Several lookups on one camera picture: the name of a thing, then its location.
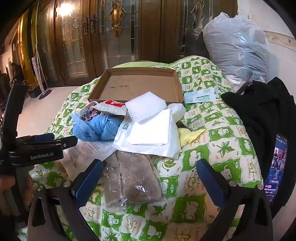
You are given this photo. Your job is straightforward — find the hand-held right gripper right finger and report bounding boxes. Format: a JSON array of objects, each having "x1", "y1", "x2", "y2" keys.
[{"x1": 196, "y1": 159, "x2": 273, "y2": 241}]

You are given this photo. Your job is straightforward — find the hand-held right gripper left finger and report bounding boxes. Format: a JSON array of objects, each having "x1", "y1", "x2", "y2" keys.
[{"x1": 29, "y1": 159, "x2": 104, "y2": 241}]

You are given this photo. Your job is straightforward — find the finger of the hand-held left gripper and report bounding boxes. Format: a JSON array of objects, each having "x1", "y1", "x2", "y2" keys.
[
  {"x1": 17, "y1": 134, "x2": 56, "y2": 143},
  {"x1": 50, "y1": 136, "x2": 78, "y2": 150}
]

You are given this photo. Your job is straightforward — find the printed white paper pouch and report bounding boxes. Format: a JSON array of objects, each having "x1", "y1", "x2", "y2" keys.
[{"x1": 62, "y1": 140, "x2": 121, "y2": 173}]

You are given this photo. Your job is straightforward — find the clear plastic tub of items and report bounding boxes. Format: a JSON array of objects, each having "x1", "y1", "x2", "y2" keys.
[{"x1": 79, "y1": 102, "x2": 103, "y2": 122}]

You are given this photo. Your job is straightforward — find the blue towel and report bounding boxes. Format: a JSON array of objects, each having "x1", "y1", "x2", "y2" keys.
[{"x1": 72, "y1": 112, "x2": 123, "y2": 142}]

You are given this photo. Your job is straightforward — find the brown plush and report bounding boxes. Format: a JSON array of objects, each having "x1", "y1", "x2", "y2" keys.
[{"x1": 100, "y1": 152, "x2": 163, "y2": 211}]

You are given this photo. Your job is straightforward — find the yellow fluffy cloth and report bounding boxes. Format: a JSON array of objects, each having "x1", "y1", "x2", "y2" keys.
[{"x1": 177, "y1": 127, "x2": 206, "y2": 149}]

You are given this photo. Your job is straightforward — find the clear plastic packet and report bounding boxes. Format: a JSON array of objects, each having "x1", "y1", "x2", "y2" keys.
[{"x1": 112, "y1": 109, "x2": 183, "y2": 159}]

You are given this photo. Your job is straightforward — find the white packet with red label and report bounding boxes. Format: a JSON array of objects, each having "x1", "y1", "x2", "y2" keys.
[{"x1": 95, "y1": 100, "x2": 129, "y2": 116}]

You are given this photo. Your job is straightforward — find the white translucent foam pack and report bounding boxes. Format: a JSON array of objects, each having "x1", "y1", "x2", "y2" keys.
[{"x1": 125, "y1": 91, "x2": 167, "y2": 122}]

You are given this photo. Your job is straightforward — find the shallow cardboard box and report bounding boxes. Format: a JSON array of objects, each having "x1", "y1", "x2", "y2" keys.
[{"x1": 88, "y1": 68, "x2": 185, "y2": 104}]

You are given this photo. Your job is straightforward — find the person's left hand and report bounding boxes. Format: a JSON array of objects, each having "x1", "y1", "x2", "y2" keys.
[{"x1": 0, "y1": 174, "x2": 17, "y2": 200}]

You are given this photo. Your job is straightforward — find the green and white printed blanket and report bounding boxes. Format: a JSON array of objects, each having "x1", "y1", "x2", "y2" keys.
[{"x1": 17, "y1": 56, "x2": 265, "y2": 241}]

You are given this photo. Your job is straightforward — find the purple floor mop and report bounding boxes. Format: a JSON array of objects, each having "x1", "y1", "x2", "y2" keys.
[{"x1": 39, "y1": 89, "x2": 52, "y2": 100}]

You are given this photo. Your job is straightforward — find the smartphone with lit screen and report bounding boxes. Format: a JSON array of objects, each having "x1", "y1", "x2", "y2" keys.
[{"x1": 264, "y1": 133, "x2": 289, "y2": 203}]

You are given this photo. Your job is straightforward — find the white folded cloth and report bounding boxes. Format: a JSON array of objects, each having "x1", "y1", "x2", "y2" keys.
[{"x1": 131, "y1": 109, "x2": 174, "y2": 146}]

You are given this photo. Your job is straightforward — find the crumpled white plastic bag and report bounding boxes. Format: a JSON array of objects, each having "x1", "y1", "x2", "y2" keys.
[{"x1": 165, "y1": 103, "x2": 186, "y2": 130}]

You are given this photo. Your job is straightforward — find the black garment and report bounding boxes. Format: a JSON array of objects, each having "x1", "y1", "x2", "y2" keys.
[{"x1": 221, "y1": 76, "x2": 296, "y2": 218}]

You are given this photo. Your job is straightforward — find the small green and white packet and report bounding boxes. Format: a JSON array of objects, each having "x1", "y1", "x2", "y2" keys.
[{"x1": 184, "y1": 89, "x2": 216, "y2": 104}]

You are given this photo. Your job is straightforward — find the plain green cloth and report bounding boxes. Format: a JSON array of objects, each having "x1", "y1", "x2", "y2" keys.
[{"x1": 111, "y1": 59, "x2": 176, "y2": 69}]

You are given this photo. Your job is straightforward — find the grey plastic bag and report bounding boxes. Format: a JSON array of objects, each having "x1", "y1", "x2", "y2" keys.
[{"x1": 202, "y1": 12, "x2": 271, "y2": 93}]

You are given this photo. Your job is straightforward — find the wooden glass panel doors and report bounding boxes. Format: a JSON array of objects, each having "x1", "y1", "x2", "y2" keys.
[{"x1": 5, "y1": 0, "x2": 238, "y2": 88}]

